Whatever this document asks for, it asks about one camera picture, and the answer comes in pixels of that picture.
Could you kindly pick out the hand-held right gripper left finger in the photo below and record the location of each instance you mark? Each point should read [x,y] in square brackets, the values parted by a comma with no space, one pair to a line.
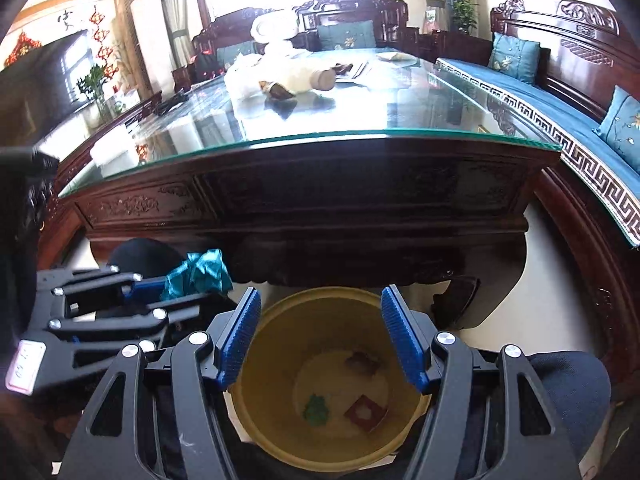
[240,340]

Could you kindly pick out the white plastic bag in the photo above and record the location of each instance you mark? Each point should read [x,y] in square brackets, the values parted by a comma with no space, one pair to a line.
[245,77]

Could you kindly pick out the white standing air conditioner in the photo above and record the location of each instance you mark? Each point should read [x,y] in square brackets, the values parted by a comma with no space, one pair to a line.
[150,35]

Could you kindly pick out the red ornament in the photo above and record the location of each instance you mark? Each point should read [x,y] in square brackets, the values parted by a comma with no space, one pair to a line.
[22,47]

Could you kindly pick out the carved red wooden sofa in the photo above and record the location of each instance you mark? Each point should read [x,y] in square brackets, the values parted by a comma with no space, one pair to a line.
[575,45]

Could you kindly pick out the blue embroidered pillow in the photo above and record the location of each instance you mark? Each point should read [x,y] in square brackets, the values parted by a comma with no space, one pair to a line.
[515,60]
[235,55]
[346,35]
[622,127]

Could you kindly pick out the green potted plant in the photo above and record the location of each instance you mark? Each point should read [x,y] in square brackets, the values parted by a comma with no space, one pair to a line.
[462,12]

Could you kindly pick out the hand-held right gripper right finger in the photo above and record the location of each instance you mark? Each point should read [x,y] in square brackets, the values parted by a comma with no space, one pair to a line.
[400,340]

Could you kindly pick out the brown wrapper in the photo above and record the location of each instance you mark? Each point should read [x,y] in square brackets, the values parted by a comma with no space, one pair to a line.
[364,361]

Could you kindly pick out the paper sheets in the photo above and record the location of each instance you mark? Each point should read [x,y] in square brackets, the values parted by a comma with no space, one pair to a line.
[350,70]

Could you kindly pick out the curtain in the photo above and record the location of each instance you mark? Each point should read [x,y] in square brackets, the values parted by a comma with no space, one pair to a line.
[172,10]

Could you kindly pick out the yellow plastic bin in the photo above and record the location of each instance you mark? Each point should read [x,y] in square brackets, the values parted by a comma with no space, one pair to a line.
[280,435]

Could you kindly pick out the white round object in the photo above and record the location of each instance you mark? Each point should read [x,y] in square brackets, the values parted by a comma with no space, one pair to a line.
[272,27]

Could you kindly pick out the red square wrapper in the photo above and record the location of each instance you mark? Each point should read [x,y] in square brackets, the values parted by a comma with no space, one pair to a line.
[366,412]

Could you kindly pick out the person's right leg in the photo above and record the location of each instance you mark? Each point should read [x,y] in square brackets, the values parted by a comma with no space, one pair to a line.
[565,390]

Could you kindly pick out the black television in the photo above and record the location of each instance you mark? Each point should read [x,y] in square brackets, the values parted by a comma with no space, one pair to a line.
[45,75]

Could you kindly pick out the small brown object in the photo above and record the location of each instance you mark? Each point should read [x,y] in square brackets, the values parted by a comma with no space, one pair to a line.
[280,92]

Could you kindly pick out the glass vase with green plant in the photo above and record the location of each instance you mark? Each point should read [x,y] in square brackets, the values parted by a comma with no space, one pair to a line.
[92,95]

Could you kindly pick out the teal plastic wrapper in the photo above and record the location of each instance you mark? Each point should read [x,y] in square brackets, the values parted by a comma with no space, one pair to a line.
[200,275]

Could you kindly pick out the green wrapper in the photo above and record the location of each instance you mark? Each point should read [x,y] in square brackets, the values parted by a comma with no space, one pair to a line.
[316,410]

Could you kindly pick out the white tissue pack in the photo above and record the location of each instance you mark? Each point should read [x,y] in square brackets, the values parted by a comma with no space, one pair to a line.
[112,147]

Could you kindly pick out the carved wooden armchair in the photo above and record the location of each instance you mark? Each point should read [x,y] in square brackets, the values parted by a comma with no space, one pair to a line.
[225,27]
[350,7]

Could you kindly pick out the small black object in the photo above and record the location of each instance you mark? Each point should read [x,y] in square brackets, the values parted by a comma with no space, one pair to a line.
[170,102]

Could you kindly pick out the wooden side table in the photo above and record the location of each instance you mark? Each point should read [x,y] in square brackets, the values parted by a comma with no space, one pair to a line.
[450,45]

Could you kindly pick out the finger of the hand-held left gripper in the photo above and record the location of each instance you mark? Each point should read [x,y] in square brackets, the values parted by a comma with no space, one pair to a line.
[150,290]
[125,317]

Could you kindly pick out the cream bottle with tan cap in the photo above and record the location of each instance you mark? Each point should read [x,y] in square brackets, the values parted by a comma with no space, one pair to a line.
[310,80]

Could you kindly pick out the carved dark wooden table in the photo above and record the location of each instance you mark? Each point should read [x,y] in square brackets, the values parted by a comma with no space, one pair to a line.
[350,200]

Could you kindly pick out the red hanging decorations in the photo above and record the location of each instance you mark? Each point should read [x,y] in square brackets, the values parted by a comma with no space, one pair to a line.
[102,45]

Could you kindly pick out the framed calligraphy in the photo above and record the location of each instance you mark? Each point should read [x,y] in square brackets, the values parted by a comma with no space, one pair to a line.
[60,15]

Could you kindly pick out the white plate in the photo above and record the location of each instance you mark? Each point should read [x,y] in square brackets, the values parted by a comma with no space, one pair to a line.
[397,57]

